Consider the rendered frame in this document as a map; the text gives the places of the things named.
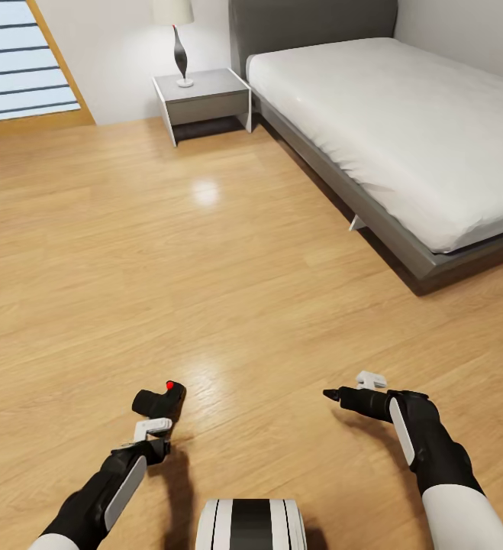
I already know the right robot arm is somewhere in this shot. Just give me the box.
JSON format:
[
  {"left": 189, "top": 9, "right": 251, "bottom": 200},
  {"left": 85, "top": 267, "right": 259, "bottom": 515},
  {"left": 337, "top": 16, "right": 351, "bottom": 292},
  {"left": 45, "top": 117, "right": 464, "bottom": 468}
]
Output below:
[{"left": 323, "top": 370, "right": 503, "bottom": 550}]

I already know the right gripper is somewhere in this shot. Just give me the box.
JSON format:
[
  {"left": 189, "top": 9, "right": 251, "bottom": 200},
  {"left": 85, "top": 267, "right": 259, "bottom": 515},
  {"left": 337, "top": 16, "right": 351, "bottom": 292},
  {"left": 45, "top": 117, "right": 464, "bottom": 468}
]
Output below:
[{"left": 323, "top": 386, "right": 379, "bottom": 419}]

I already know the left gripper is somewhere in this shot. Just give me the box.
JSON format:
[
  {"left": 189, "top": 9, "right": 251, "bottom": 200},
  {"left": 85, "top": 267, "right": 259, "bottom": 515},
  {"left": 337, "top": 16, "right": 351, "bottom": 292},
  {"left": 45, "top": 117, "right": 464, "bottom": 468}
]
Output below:
[{"left": 139, "top": 437, "right": 171, "bottom": 465}]

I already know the robot trunk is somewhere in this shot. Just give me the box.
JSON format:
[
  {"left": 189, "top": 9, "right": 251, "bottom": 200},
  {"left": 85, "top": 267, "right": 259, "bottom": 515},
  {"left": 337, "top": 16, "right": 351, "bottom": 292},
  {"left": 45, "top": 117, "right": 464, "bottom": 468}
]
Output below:
[{"left": 195, "top": 499, "right": 307, "bottom": 550}]

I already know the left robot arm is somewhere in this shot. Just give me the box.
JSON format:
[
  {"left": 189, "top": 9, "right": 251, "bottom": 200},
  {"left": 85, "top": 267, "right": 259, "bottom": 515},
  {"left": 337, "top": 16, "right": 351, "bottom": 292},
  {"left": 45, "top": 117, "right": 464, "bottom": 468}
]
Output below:
[{"left": 28, "top": 418, "right": 173, "bottom": 550}]

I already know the digital camera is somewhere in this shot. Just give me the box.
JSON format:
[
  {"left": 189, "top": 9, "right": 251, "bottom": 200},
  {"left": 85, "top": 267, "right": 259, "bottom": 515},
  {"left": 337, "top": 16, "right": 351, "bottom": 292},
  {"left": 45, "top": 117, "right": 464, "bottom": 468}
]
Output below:
[{"left": 131, "top": 380, "right": 185, "bottom": 438}]

